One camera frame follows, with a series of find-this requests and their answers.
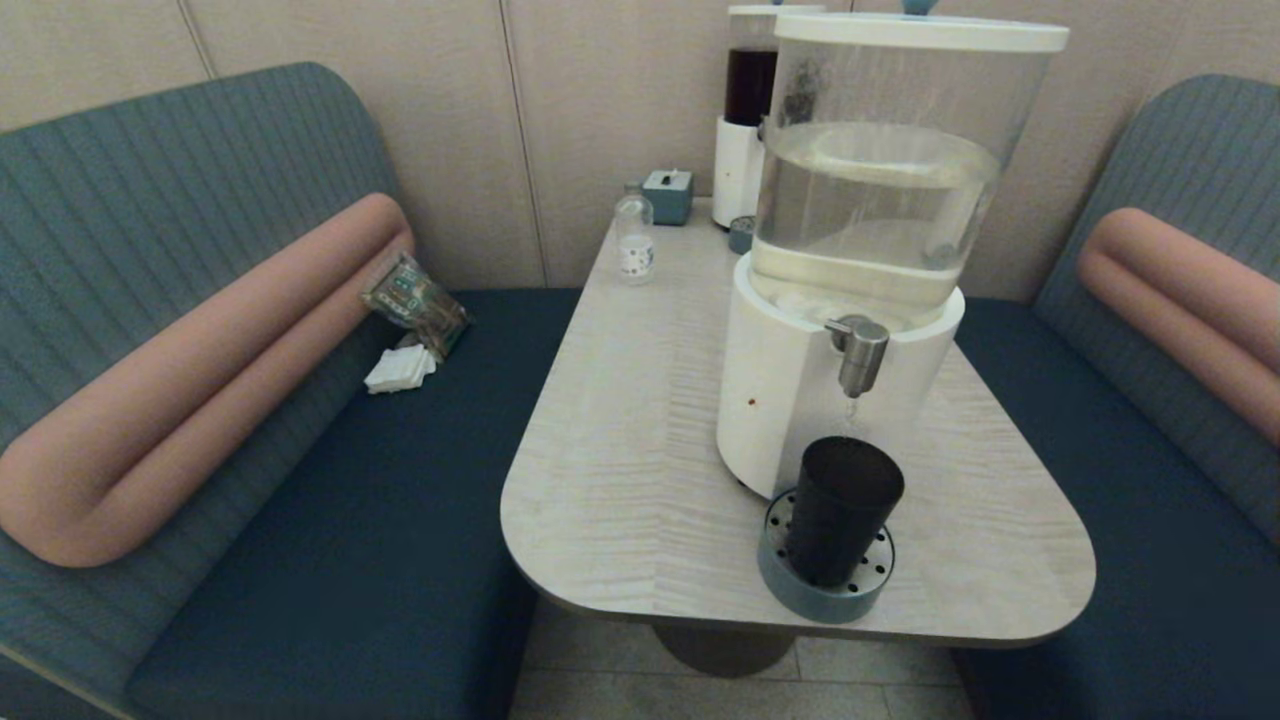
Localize metal dispenser tap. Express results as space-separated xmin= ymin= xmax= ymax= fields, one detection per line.
xmin=825 ymin=315 xmax=891 ymax=399

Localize dark brown plastic cup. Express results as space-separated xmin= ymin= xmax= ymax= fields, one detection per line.
xmin=783 ymin=436 xmax=906 ymax=589

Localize small clear bottle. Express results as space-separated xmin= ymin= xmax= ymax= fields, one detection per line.
xmin=614 ymin=180 xmax=656 ymax=287

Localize large white water dispenser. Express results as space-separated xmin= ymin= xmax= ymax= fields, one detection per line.
xmin=715 ymin=0 xmax=1071 ymax=501

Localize blue-grey tissue box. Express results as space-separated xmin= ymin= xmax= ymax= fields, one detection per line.
xmin=642 ymin=168 xmax=695 ymax=226

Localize dispenser with dark drink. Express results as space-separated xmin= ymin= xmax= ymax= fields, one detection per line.
xmin=712 ymin=2 xmax=829 ymax=229

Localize green snack packet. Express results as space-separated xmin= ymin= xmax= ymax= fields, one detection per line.
xmin=361 ymin=252 xmax=471 ymax=361

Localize white folded napkins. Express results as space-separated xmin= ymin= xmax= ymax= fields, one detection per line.
xmin=363 ymin=343 xmax=438 ymax=395

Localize blue round perforated drip tray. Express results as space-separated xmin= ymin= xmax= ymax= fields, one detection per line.
xmin=757 ymin=487 xmax=896 ymax=625

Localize teal sofa bench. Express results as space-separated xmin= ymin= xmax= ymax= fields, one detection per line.
xmin=950 ymin=72 xmax=1280 ymax=720
xmin=0 ymin=60 xmax=583 ymax=720

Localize pink bolster cushion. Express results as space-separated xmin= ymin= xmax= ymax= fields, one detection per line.
xmin=1077 ymin=207 xmax=1280 ymax=446
xmin=0 ymin=192 xmax=416 ymax=569

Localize round table pedestal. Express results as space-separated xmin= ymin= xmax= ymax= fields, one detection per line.
xmin=652 ymin=625 xmax=799 ymax=679

